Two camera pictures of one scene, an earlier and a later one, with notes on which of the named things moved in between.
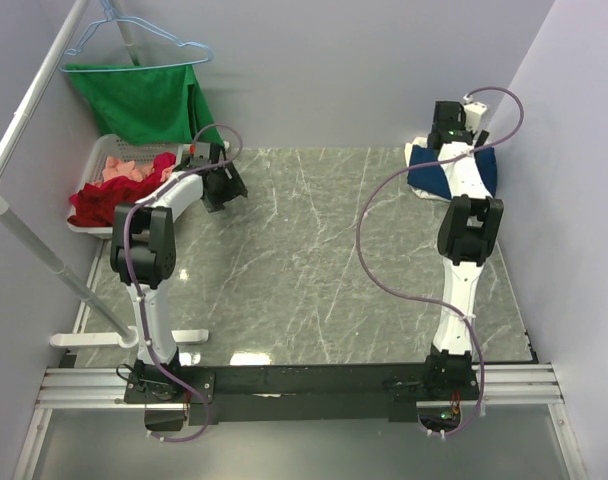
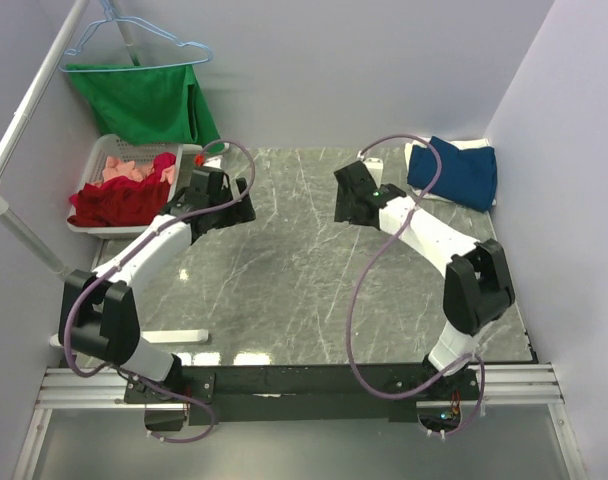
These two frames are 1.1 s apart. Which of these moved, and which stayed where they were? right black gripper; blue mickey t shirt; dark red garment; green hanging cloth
Moved: right black gripper
Stayed: dark red garment; blue mickey t shirt; green hanging cloth
